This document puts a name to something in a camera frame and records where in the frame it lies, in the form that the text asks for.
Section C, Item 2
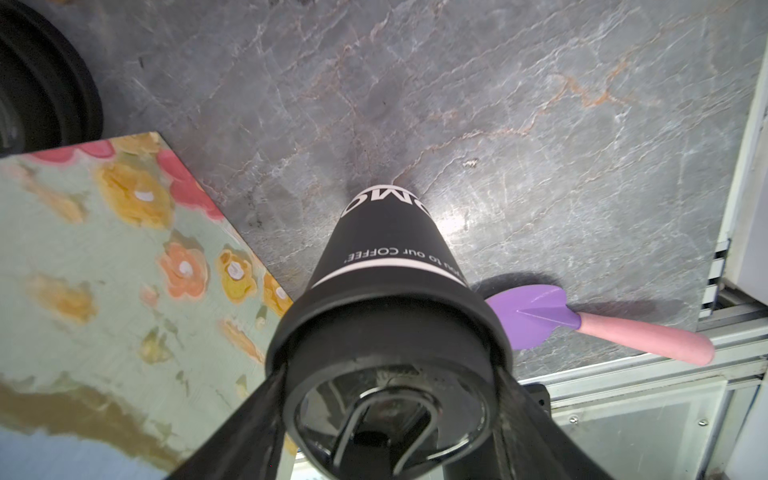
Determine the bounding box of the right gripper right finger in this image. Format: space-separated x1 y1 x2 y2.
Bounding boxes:
493 367 610 479

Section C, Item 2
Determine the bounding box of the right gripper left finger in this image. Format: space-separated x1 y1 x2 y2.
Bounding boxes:
168 367 286 480

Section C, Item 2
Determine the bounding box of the black paper coffee cup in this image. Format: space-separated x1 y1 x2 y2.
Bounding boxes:
265 185 511 479

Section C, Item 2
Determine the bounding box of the white green paper bag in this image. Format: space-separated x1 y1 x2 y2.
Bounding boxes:
1 132 292 479

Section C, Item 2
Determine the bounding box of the stack of black lids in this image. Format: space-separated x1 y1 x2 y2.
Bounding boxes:
1 1 104 157

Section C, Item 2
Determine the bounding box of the purple pink spatula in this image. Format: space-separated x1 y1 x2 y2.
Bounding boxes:
486 284 715 366

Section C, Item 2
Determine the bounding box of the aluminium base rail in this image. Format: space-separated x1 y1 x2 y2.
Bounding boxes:
538 317 767 479

